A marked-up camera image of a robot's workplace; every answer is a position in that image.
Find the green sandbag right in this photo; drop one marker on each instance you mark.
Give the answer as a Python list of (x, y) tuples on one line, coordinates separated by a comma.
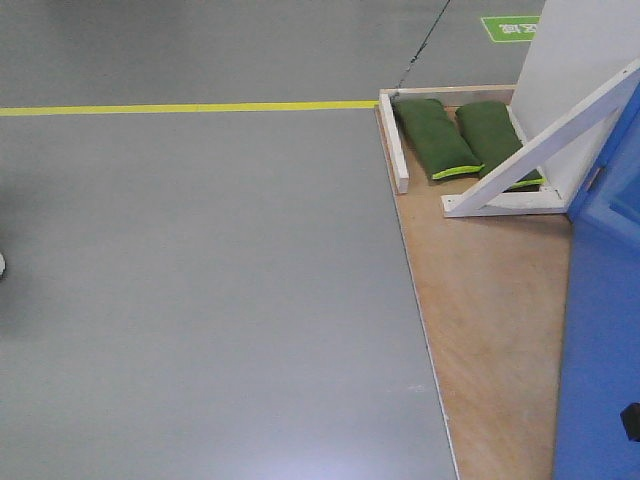
[(487, 129)]

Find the blue door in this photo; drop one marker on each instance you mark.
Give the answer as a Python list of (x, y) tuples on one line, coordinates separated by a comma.
[(597, 425)]

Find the wooden base platform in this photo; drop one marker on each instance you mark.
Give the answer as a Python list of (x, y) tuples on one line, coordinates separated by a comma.
[(492, 294)]

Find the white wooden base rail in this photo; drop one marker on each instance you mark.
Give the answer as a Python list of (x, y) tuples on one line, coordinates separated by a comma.
[(391, 142)]

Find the white wall panel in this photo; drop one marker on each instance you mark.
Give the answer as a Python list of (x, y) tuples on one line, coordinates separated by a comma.
[(579, 45)]

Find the green sandbag left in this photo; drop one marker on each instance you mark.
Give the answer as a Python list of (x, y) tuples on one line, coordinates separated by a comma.
[(441, 150)]

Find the green sandbag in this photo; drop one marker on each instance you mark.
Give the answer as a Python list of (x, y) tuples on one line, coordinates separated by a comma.
[(441, 150), (487, 129)]

